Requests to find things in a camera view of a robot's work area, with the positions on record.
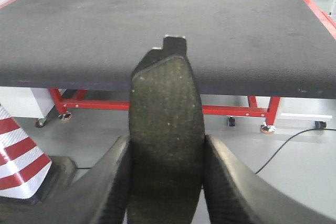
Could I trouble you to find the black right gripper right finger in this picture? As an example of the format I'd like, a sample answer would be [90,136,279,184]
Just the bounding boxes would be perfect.
[203,135,335,223]

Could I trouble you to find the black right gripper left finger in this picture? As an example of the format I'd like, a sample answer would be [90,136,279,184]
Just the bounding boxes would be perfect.
[5,136,131,223]

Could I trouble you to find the grey brake pad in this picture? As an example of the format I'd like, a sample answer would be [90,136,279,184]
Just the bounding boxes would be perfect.
[127,36,205,223]

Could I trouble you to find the black conveyor belt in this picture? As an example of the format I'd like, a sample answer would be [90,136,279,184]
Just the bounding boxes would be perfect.
[0,0,336,99]

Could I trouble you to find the left striped traffic cone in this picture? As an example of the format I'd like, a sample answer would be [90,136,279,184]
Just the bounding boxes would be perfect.
[0,102,78,206]

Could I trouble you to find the white panel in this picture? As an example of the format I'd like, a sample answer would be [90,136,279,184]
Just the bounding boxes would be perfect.
[1,87,55,128]

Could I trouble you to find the red conveyor frame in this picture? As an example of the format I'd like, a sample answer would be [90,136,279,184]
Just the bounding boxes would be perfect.
[0,0,336,133]

